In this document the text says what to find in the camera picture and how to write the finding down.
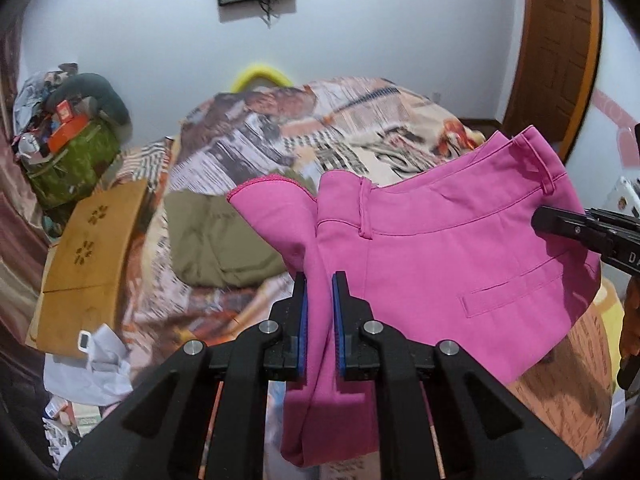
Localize brown wooden door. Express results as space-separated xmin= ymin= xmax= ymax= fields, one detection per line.
xmin=502 ymin=0 xmax=603 ymax=162

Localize pink pants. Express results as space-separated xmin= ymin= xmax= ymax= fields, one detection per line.
xmin=229 ymin=127 xmax=601 ymax=467

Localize orange box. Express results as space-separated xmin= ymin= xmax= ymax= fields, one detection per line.
xmin=48 ymin=100 xmax=90 ymax=154

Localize wooden folding board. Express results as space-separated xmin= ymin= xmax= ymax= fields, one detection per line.
xmin=35 ymin=179 xmax=148 ymax=358

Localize olive green folded pants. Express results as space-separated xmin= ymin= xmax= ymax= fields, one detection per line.
xmin=164 ymin=190 xmax=285 ymax=288

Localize striped pink curtain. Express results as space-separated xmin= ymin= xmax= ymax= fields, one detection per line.
xmin=1 ymin=18 xmax=49 ymax=342

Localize printed newspaper pattern blanket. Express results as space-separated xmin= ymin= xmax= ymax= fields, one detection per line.
xmin=122 ymin=77 xmax=612 ymax=456

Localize green patterned bag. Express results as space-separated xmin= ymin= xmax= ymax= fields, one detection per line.
xmin=23 ymin=119 xmax=120 ymax=210

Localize dark grey plush cushion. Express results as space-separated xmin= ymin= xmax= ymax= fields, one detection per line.
xmin=44 ymin=73 xmax=130 ymax=127

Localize white device with stickers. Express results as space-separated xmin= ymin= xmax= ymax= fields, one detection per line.
xmin=604 ymin=177 xmax=640 ymax=219

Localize yellow round object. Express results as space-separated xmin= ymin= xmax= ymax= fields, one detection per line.
xmin=230 ymin=63 xmax=293 ymax=93

